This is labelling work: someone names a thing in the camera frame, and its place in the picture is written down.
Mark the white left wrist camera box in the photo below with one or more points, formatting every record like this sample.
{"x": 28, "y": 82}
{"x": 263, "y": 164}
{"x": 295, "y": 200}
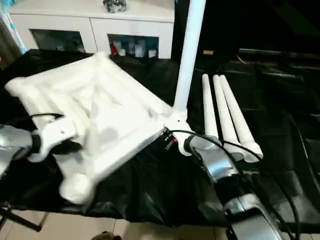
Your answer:
{"x": 55, "y": 132}

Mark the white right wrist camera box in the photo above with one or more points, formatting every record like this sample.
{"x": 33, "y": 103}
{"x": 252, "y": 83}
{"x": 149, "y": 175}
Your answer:
{"x": 176, "y": 122}

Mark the black mat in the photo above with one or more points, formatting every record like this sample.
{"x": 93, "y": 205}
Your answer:
{"x": 165, "y": 185}

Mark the grey robot foot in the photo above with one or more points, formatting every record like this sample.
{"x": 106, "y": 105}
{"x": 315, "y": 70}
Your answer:
{"x": 107, "y": 236}

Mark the white plastic table top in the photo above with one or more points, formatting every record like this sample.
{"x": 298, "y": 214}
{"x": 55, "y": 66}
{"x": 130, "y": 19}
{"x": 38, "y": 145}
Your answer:
{"x": 100, "y": 110}

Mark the grey object on cabinet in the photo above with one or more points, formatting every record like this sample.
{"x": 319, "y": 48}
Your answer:
{"x": 114, "y": 5}

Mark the white plastic table leg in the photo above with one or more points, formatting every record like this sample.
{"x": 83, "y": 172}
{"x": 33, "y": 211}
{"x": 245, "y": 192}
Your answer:
{"x": 225, "y": 110}
{"x": 210, "y": 107}
{"x": 242, "y": 127}
{"x": 189, "y": 60}

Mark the small yellow tag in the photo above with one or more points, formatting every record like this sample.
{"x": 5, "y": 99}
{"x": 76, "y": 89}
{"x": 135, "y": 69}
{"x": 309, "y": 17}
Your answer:
{"x": 208, "y": 52}

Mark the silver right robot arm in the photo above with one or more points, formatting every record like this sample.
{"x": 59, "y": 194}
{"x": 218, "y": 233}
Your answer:
{"x": 220, "y": 165}

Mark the white cabinet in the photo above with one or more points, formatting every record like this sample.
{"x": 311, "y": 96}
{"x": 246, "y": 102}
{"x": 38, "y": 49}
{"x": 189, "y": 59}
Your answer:
{"x": 75, "y": 25}

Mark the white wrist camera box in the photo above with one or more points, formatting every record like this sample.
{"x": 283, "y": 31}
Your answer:
{"x": 55, "y": 132}
{"x": 176, "y": 122}

